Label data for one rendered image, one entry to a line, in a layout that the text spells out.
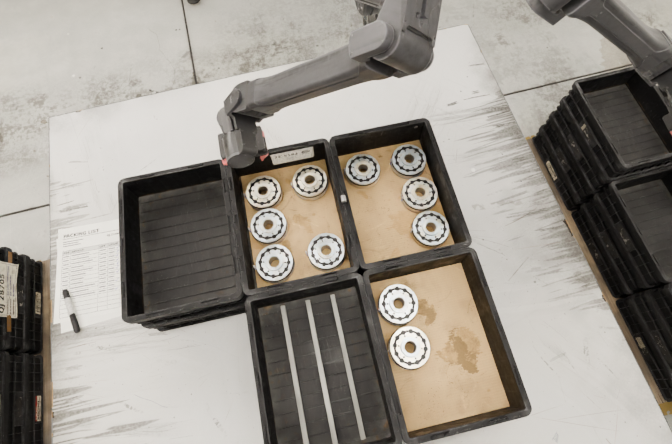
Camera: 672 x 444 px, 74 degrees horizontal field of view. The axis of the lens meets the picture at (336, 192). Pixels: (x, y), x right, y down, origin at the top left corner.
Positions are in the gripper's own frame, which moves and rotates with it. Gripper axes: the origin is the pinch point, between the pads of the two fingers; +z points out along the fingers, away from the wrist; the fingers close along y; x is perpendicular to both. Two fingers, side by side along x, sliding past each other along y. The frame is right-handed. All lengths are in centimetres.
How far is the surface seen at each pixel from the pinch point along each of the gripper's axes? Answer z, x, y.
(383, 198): 23.5, -8.8, 33.9
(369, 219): 23.5, -14.2, 28.2
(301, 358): 24, -47, 2
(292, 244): 23.5, -16.3, 5.1
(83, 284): 36, -9, -60
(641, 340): 88, -66, 127
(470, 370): 24, -59, 42
